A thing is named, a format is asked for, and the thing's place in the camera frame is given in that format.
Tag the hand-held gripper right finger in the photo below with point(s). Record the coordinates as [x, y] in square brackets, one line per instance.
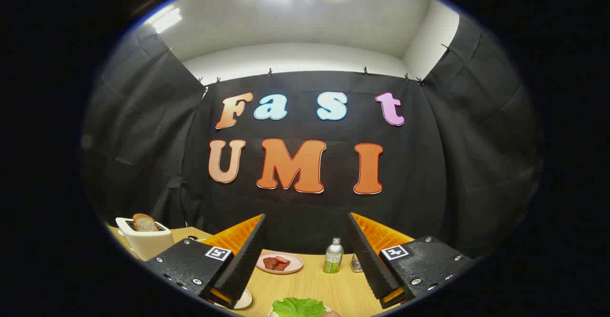
[369, 260]

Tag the red sausage slice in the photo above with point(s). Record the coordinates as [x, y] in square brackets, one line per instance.
[282, 259]

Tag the brown bread slice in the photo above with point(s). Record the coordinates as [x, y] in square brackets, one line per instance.
[144, 223]

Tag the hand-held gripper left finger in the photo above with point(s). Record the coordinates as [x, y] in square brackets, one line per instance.
[245, 264]

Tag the white square dish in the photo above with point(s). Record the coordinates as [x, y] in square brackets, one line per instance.
[271, 314]

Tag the ceiling light panel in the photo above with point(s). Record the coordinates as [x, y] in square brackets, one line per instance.
[167, 20]

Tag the white round plate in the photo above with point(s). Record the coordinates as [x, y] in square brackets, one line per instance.
[244, 300]

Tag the silver bottle with green label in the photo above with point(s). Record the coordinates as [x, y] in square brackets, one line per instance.
[333, 260]

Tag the green lettuce leaf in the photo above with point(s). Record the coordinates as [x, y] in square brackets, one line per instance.
[298, 307]

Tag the white toaster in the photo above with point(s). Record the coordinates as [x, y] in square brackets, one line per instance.
[143, 245]

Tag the pink plate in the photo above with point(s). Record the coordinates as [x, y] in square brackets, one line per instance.
[295, 260]

